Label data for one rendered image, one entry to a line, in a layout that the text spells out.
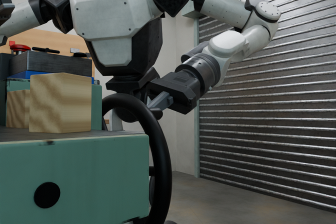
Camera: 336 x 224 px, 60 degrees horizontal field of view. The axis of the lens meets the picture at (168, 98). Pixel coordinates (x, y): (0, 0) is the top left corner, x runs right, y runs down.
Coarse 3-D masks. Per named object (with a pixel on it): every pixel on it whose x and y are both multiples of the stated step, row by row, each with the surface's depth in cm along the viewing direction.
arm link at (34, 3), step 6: (30, 0) 98; (36, 0) 98; (42, 0) 101; (30, 6) 97; (36, 6) 98; (42, 6) 100; (48, 6) 100; (36, 12) 98; (42, 12) 101; (48, 12) 103; (36, 18) 99; (42, 18) 101; (48, 18) 105; (54, 18) 105
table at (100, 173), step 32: (0, 128) 28; (0, 160) 15; (32, 160) 16; (64, 160) 17; (96, 160) 18; (128, 160) 20; (0, 192) 15; (32, 192) 16; (64, 192) 17; (96, 192) 18; (128, 192) 20
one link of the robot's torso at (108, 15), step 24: (72, 0) 92; (96, 0) 88; (120, 0) 86; (144, 0) 88; (96, 24) 91; (120, 24) 89; (144, 24) 90; (96, 48) 96; (120, 48) 93; (144, 48) 95; (120, 72) 100; (144, 72) 101
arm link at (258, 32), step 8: (256, 16) 85; (248, 24) 88; (256, 24) 86; (264, 24) 84; (272, 24) 85; (240, 32) 93; (248, 32) 80; (256, 32) 81; (264, 32) 82; (272, 32) 85; (248, 40) 78; (256, 40) 80; (264, 40) 82; (256, 48) 81
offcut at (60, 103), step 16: (32, 80) 23; (48, 80) 22; (64, 80) 22; (80, 80) 23; (32, 96) 23; (48, 96) 22; (64, 96) 22; (80, 96) 23; (32, 112) 23; (48, 112) 22; (64, 112) 22; (80, 112) 23; (32, 128) 22; (48, 128) 22; (64, 128) 21; (80, 128) 23
